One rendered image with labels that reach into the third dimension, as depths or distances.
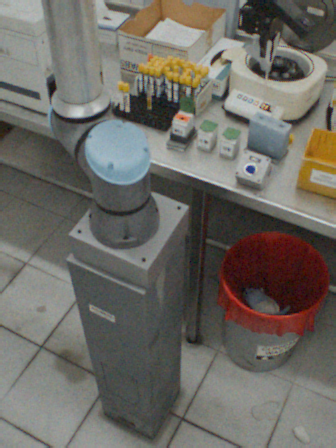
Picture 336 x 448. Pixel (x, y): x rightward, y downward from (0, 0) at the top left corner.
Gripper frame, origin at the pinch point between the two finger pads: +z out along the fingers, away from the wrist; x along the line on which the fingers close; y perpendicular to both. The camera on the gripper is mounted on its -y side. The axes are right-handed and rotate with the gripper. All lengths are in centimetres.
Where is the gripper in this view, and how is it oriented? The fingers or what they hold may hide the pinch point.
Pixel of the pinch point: (267, 65)
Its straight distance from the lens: 131.4
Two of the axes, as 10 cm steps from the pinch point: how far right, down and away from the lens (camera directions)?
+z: 0.0, 6.8, 7.4
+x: -5.8, 6.0, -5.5
